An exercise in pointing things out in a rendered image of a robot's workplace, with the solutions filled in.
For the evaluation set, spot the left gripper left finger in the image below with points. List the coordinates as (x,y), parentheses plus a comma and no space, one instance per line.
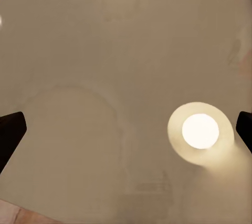
(12,129)

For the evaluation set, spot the coffee table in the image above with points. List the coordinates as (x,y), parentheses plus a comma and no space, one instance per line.
(131,109)

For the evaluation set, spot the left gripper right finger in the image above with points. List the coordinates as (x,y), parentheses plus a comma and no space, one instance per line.
(244,128)

